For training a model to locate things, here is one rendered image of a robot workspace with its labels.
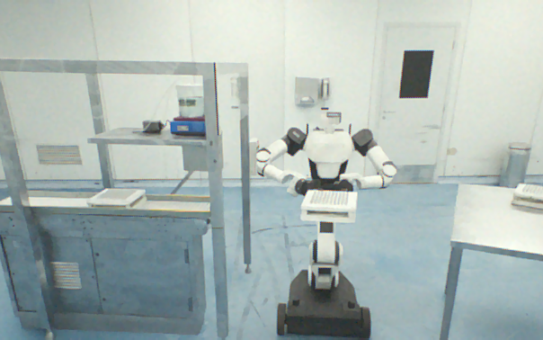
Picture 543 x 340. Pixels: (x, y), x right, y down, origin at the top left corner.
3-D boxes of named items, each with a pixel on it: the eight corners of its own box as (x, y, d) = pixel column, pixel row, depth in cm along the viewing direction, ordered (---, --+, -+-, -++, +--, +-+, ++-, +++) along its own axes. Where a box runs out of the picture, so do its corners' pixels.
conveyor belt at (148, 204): (221, 210, 256) (221, 202, 255) (212, 225, 233) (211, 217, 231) (11, 203, 266) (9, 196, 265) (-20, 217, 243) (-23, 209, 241)
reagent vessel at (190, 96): (209, 115, 235) (207, 80, 228) (202, 118, 220) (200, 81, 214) (182, 114, 236) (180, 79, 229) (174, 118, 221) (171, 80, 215)
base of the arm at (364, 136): (357, 160, 257) (351, 145, 261) (377, 153, 254) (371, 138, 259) (354, 148, 243) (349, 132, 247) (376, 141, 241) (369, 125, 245)
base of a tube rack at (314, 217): (354, 223, 184) (354, 219, 183) (300, 219, 189) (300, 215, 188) (356, 205, 207) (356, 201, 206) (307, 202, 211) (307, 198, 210)
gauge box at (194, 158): (224, 167, 252) (222, 135, 245) (219, 172, 242) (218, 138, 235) (188, 166, 253) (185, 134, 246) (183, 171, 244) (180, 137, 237)
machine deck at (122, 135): (222, 136, 245) (222, 129, 244) (206, 148, 210) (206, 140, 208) (120, 134, 250) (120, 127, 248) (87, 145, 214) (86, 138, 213)
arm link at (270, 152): (248, 152, 236) (276, 134, 246) (250, 168, 246) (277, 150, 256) (262, 161, 230) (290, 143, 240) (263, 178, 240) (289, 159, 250)
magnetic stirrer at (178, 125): (216, 129, 241) (215, 114, 238) (207, 136, 221) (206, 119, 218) (182, 129, 242) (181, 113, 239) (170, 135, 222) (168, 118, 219)
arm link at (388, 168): (395, 184, 244) (375, 156, 253) (404, 171, 233) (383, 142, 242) (379, 190, 240) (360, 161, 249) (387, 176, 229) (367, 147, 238)
